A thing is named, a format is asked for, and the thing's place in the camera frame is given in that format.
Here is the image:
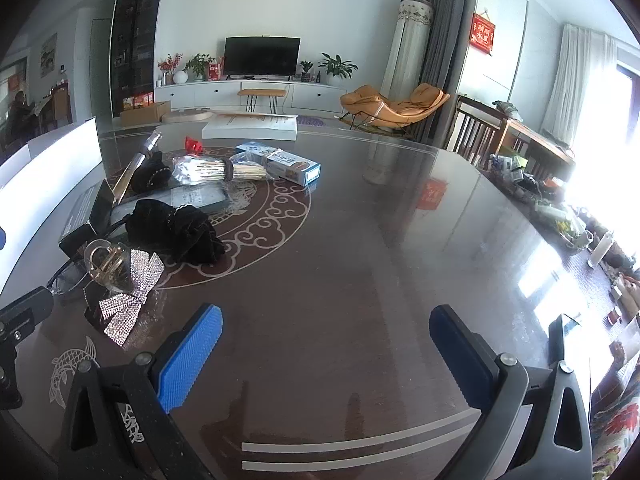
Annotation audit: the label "large white box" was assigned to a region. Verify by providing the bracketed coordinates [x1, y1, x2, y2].
[0, 116, 103, 288]

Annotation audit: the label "white curtain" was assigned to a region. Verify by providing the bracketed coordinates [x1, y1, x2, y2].
[541, 22, 618, 148]

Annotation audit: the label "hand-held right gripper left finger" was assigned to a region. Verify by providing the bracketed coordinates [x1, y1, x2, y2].
[59, 303, 224, 480]

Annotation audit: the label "blue and white box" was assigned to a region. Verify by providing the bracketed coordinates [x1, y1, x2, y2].
[235, 141, 321, 187]

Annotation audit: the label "leafy potted plant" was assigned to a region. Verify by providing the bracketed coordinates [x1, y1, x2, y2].
[183, 53, 215, 82]

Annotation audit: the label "silver rhinestone bow clip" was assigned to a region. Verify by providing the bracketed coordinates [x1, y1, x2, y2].
[82, 239, 166, 348]

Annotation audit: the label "black eyeglasses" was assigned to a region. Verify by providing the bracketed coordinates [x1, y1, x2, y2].
[46, 255, 91, 303]

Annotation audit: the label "white tv cabinet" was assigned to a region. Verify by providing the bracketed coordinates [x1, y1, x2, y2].
[154, 80, 351, 113]

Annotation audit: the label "wooden side table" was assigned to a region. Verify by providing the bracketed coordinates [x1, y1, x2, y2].
[492, 110, 576, 181]

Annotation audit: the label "large potted plant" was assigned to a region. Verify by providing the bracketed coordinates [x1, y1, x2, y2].
[318, 52, 359, 86]

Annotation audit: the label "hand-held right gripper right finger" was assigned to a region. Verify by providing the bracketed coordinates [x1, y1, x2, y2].
[428, 304, 593, 480]

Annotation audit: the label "red flowers in white vase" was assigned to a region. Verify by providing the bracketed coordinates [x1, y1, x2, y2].
[157, 53, 188, 86]

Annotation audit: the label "framed wall picture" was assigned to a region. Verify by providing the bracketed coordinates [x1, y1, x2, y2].
[40, 33, 58, 78]

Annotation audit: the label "white bottle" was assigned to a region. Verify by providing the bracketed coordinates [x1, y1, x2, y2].
[590, 232, 614, 268]

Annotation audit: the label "black television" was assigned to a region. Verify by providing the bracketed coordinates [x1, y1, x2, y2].
[223, 36, 302, 79]

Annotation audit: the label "grey curtain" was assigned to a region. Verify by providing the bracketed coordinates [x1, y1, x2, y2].
[415, 0, 481, 143]

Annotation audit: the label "large black velvet pouch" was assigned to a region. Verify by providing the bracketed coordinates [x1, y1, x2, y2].
[122, 199, 227, 265]

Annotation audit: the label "orange lounge chair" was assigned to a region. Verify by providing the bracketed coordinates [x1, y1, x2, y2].
[340, 82, 451, 133]

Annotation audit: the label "flat white box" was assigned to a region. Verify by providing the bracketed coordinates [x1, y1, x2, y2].
[201, 112, 299, 142]

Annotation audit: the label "red wall hanging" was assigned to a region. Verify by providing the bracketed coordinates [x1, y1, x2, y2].
[470, 8, 496, 53]

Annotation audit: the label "phone case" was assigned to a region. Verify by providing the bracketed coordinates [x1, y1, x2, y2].
[167, 182, 256, 218]

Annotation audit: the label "cotton swabs pack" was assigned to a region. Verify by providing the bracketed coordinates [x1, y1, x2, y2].
[172, 155, 273, 184]

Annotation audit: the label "covered standing air conditioner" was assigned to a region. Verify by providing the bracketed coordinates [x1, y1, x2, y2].
[380, 0, 435, 103]

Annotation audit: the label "cardboard box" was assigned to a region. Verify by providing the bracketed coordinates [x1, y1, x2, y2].
[119, 101, 172, 127]

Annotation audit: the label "brown dining chair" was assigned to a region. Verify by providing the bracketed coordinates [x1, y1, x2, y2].
[50, 82, 73, 126]

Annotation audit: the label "small black velvet pouch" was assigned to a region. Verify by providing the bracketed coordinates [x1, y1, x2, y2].
[131, 152, 172, 193]

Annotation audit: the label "small black box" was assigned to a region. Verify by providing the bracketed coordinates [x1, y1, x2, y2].
[58, 178, 118, 261]

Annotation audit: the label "dark wooden chair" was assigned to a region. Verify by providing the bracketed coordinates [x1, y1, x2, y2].
[445, 95, 511, 168]

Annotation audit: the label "floral cloth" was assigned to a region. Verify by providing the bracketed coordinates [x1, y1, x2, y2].
[590, 350, 640, 480]

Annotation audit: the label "dark display cabinet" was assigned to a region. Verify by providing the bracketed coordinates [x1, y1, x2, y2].
[110, 0, 168, 118]

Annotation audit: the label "wooden bench stool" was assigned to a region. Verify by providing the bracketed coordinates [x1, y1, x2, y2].
[237, 88, 287, 112]

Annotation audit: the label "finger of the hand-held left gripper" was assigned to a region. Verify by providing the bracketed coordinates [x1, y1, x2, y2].
[0, 285, 54, 409]

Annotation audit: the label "beige oval tray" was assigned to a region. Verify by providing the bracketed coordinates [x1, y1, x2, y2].
[162, 107, 211, 123]

